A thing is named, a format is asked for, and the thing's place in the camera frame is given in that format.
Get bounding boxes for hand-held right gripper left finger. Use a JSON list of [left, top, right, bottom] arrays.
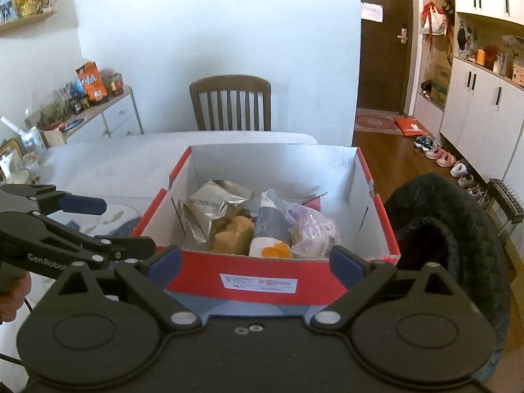
[[47, 245, 203, 331]]

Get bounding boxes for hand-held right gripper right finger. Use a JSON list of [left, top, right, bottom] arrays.
[[310, 246, 471, 331]]

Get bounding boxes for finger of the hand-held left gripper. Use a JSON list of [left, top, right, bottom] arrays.
[[0, 183, 108, 216], [45, 218, 157, 270]]

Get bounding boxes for red cardboard box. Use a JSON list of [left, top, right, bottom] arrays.
[[131, 144, 401, 306]]

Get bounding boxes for lilac snack packet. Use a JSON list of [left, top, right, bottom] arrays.
[[286, 202, 342, 259]]

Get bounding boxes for pink binder clip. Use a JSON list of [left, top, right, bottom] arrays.
[[303, 192, 328, 209]]

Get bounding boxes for brown bread bun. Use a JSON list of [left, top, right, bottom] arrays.
[[211, 216, 255, 254]]

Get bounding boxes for silver foil packet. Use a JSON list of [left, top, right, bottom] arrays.
[[180, 179, 252, 243]]

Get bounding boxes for white grey tissue pack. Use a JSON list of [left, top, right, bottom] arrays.
[[249, 189, 293, 259]]

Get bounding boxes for white marble desktop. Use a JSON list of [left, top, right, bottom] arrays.
[[0, 131, 318, 393]]

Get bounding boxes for person's left hand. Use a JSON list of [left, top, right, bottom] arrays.
[[0, 272, 32, 324]]

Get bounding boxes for cardboard box with plants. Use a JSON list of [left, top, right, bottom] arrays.
[[25, 108, 68, 146]]

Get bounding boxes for printed white cup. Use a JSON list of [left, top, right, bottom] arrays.
[[18, 129, 47, 154]]

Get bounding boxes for white sideboard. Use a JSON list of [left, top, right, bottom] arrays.
[[39, 86, 144, 148]]

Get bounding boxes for dark glass jar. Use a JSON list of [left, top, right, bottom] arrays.
[[67, 94, 91, 115]]

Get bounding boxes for black quilted jacket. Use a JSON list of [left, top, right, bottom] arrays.
[[383, 173, 512, 385]]

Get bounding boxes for orange snack bag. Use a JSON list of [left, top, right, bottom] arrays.
[[76, 61, 108, 102]]

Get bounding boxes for red patterned rug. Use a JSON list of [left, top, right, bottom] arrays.
[[354, 112, 404, 136]]

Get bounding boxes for red parcel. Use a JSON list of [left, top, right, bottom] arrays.
[[394, 117, 428, 137]]

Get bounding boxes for brown wooden chair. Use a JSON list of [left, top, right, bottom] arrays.
[[189, 76, 271, 132]]

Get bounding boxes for dark brown door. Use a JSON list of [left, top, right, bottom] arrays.
[[358, 0, 414, 115]]

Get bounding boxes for green printed carton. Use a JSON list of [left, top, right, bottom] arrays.
[[430, 63, 451, 105]]

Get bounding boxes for white paper notice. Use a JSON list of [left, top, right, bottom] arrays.
[[360, 2, 383, 23]]

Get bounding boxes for hanging red white bag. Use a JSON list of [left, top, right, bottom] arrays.
[[421, 2, 449, 47]]

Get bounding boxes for gold picture frame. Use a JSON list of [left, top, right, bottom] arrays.
[[0, 138, 26, 183]]

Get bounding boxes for black cable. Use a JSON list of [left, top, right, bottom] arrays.
[[0, 299, 33, 393]]

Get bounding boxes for black wire rack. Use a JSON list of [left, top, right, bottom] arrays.
[[487, 178, 524, 224]]

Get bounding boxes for wooden wall shelf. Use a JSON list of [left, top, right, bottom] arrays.
[[0, 0, 58, 33]]

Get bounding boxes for grey wall cabinet unit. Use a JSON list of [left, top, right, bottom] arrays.
[[411, 0, 524, 185]]

